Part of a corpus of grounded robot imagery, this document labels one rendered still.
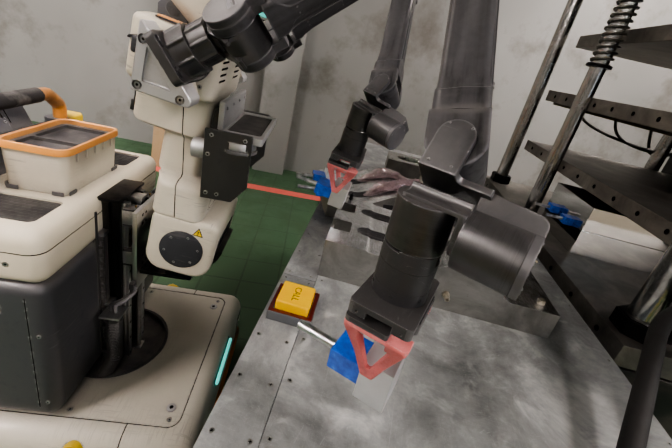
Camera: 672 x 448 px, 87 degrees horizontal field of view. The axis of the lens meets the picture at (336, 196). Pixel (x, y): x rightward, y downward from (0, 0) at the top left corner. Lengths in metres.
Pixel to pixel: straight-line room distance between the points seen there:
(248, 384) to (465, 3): 0.56
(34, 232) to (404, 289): 0.73
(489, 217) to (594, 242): 1.18
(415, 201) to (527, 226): 0.09
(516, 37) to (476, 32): 3.47
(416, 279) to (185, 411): 0.94
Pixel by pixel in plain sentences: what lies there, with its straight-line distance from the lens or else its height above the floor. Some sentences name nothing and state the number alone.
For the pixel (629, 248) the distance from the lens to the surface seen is 1.55.
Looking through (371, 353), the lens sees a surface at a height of 0.96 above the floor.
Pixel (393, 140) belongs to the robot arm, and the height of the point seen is 1.11.
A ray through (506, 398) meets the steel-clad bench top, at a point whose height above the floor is 0.80.
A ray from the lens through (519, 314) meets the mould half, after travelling 0.85.
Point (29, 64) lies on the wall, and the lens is 4.38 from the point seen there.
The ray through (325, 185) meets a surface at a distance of 0.83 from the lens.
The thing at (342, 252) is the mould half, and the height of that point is 0.87.
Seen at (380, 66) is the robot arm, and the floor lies 1.24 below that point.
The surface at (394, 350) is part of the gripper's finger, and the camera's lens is 0.36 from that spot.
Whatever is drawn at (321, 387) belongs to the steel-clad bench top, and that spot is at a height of 0.80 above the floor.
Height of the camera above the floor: 1.25
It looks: 22 degrees down
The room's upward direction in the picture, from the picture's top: 13 degrees clockwise
